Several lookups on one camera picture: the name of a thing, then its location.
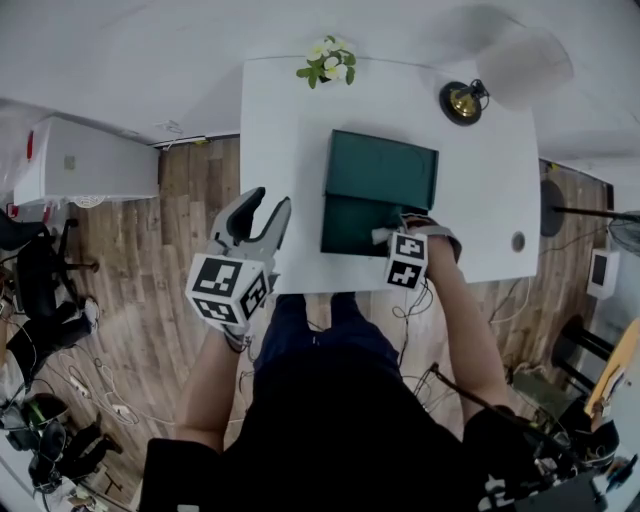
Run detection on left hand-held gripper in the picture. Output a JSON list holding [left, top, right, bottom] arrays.
[[185, 186, 293, 331]]

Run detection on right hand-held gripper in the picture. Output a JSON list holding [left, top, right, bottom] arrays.
[[383, 213, 463, 293]]

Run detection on dark green drawer box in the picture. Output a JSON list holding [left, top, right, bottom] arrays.
[[319, 128, 441, 259]]

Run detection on person's left forearm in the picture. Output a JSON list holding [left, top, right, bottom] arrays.
[[176, 324, 252, 455]]

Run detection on person's right forearm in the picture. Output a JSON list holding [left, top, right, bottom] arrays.
[[424, 234, 512, 442]]

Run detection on white box device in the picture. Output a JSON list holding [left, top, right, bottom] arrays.
[[585, 247, 622, 302]]

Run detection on person's dark trousers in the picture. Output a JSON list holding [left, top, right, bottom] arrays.
[[253, 292, 402, 384]]

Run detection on black standing fan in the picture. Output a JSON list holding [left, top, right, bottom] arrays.
[[539, 178, 640, 252]]

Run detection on small white flower plant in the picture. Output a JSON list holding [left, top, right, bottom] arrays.
[[295, 34, 358, 91]]

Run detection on person's black shirt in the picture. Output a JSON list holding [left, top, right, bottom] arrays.
[[141, 348, 529, 512]]

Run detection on white shade table lamp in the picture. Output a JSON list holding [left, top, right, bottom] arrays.
[[438, 23, 576, 128]]

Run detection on black office chair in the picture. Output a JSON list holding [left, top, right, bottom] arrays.
[[0, 206, 99, 322]]

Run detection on round wooden side table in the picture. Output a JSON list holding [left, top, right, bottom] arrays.
[[551, 313, 640, 417]]

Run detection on clear water bottle red label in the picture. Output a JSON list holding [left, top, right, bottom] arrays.
[[0, 112, 32, 202]]

